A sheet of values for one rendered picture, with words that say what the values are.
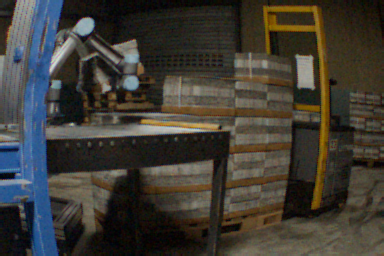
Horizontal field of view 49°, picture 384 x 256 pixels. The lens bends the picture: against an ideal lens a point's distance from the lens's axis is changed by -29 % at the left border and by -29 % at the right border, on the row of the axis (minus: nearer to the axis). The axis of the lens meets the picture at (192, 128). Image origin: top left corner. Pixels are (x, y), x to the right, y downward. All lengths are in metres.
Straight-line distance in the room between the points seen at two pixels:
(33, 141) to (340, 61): 8.81
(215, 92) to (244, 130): 0.34
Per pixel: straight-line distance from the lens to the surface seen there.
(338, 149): 4.39
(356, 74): 9.71
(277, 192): 4.01
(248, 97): 3.70
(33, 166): 1.36
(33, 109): 1.34
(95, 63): 3.03
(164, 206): 3.38
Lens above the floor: 0.94
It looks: 3 degrees down
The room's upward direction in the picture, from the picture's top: 2 degrees clockwise
